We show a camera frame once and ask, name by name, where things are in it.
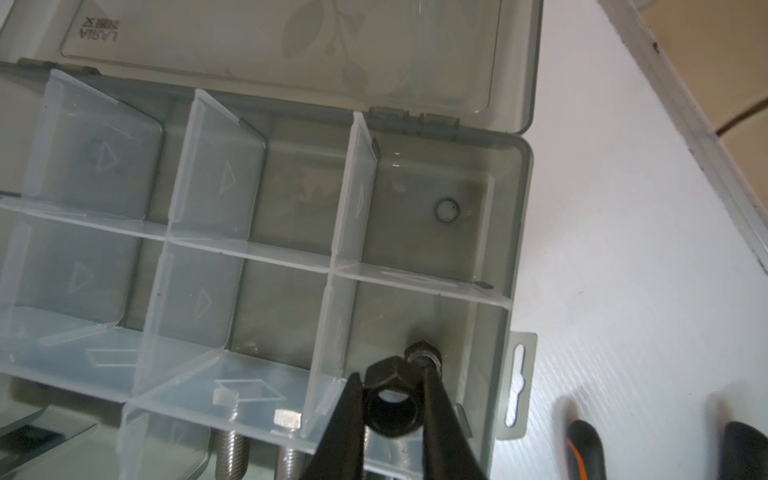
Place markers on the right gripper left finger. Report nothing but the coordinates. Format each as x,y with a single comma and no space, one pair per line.
340,453

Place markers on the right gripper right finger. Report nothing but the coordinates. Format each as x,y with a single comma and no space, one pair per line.
446,451

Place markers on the grey plastic organizer box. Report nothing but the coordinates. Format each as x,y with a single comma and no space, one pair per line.
263,195

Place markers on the aluminium frame rail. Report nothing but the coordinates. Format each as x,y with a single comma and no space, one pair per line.
741,203

